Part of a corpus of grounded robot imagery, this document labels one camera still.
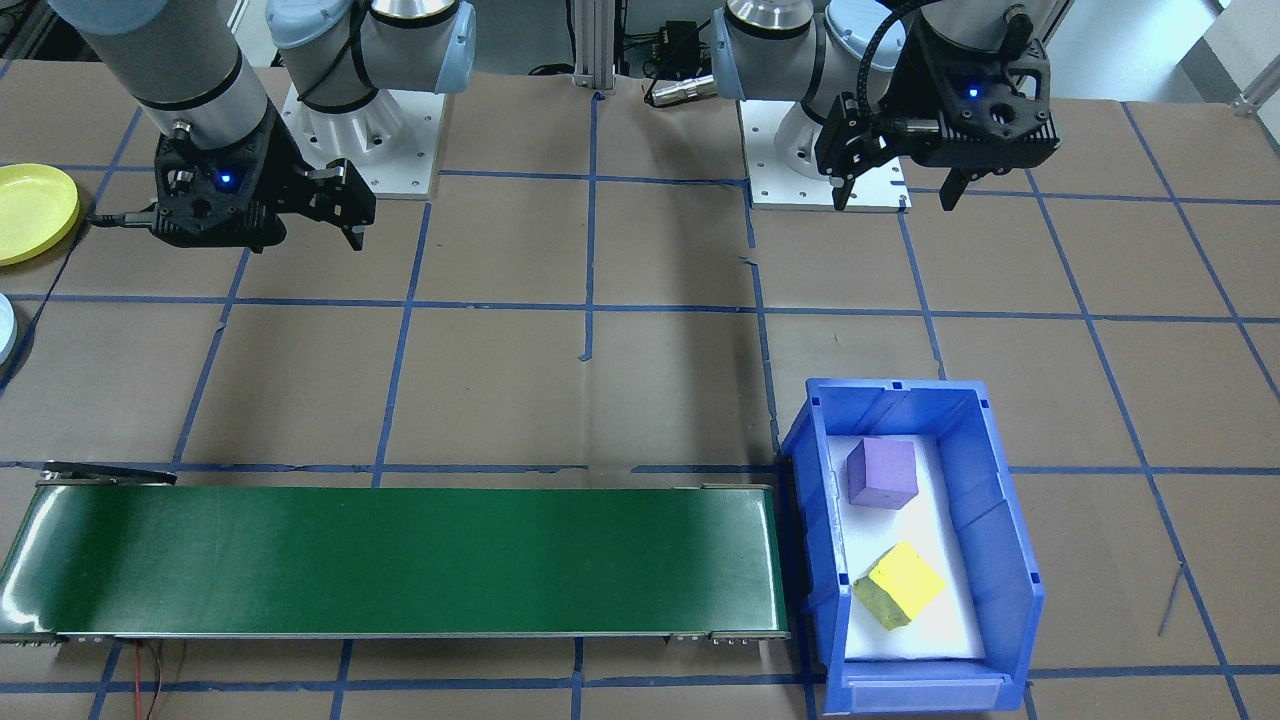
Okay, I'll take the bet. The purple foam block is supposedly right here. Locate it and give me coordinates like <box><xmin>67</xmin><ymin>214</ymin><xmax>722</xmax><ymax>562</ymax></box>
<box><xmin>845</xmin><ymin>437</ymin><xmax>919</xmax><ymax>511</ymax></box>

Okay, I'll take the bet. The yellow foam block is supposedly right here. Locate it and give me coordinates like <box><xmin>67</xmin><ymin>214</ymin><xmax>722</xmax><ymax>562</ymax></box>
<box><xmin>852</xmin><ymin>541</ymin><xmax>948</xmax><ymax>631</ymax></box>

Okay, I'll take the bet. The yellow plastic plate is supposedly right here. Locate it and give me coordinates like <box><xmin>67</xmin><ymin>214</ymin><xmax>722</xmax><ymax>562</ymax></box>
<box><xmin>0</xmin><ymin>163</ymin><xmax>81</xmax><ymax>268</ymax></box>

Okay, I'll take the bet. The silver cylindrical connector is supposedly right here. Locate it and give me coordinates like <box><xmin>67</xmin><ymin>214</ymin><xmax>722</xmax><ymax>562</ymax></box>
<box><xmin>645</xmin><ymin>75</ymin><xmax>717</xmax><ymax>107</ymax></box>

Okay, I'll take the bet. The small black electronics box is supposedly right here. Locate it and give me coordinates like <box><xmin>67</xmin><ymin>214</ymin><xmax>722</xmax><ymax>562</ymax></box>
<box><xmin>655</xmin><ymin>20</ymin><xmax>701</xmax><ymax>63</ymax></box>

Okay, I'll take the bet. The white foam pad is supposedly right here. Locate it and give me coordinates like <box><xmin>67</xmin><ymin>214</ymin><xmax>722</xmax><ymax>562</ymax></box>
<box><xmin>825</xmin><ymin>433</ymin><xmax>988</xmax><ymax>661</ymax></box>

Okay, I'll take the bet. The blue plastic storage bin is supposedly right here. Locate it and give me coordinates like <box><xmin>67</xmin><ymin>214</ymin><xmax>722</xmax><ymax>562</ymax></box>
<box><xmin>778</xmin><ymin>377</ymin><xmax>1046</xmax><ymax>717</ymax></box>

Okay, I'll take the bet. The green conveyor belt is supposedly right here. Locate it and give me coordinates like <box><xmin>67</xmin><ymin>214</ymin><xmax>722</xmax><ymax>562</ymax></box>
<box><xmin>0</xmin><ymin>462</ymin><xmax>791</xmax><ymax>646</ymax></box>

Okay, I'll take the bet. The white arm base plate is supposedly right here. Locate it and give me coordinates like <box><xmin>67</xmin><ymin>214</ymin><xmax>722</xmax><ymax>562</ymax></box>
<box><xmin>255</xmin><ymin>85</ymin><xmax>446</xmax><ymax>201</ymax></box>
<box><xmin>738</xmin><ymin>100</ymin><xmax>913</xmax><ymax>213</ymax></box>

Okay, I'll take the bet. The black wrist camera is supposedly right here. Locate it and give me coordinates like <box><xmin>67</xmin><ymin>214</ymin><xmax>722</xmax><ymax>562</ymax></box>
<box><xmin>903</xmin><ymin>112</ymin><xmax>1063</xmax><ymax>169</ymax></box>
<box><xmin>148</xmin><ymin>195</ymin><xmax>301</xmax><ymax>253</ymax></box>

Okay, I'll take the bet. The black corrugated cable conduit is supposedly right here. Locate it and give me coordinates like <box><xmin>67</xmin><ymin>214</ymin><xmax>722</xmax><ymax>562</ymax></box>
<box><xmin>865</xmin><ymin>0</ymin><xmax>946</xmax><ymax>131</ymax></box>

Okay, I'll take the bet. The short aluminium profile post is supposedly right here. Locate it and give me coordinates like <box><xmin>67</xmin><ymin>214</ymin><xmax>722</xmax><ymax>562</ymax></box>
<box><xmin>570</xmin><ymin>0</ymin><xmax>616</xmax><ymax>93</ymax></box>

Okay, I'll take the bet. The red and black wire pair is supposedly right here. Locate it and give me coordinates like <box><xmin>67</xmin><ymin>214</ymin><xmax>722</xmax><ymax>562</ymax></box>
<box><xmin>135</xmin><ymin>640</ymin><xmax>191</xmax><ymax>720</ymax></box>

